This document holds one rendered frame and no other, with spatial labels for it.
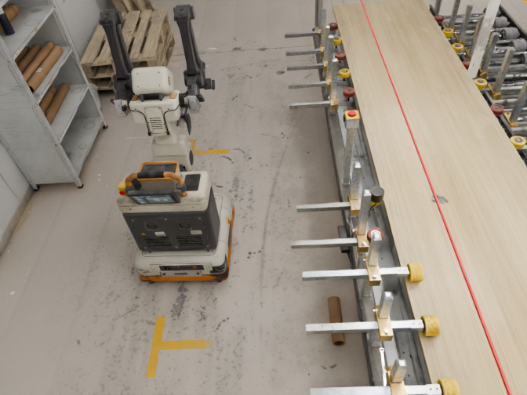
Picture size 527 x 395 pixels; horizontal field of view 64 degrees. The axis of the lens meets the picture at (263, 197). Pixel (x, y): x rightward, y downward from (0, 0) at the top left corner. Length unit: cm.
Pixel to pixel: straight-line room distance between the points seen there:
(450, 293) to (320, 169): 202
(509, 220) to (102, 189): 313
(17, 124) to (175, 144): 148
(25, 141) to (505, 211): 340
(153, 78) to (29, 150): 171
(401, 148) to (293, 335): 134
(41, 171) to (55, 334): 148
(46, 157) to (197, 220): 173
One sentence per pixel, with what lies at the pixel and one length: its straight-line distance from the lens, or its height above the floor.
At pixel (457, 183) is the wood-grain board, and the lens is 248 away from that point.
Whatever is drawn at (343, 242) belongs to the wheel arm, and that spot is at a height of 86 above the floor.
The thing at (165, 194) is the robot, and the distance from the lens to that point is 238.
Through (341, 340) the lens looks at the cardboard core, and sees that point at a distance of 275.
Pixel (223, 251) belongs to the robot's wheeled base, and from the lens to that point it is 289.
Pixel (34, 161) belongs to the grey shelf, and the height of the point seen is 35.
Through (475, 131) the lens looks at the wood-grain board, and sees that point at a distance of 286.
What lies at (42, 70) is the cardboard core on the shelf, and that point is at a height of 96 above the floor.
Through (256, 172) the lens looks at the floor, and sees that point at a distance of 375.
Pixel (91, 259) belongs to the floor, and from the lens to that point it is 352.
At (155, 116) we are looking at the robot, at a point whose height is 116.
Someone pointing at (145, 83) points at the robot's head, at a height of 133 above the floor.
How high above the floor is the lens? 257
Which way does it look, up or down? 47 degrees down
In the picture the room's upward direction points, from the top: 6 degrees counter-clockwise
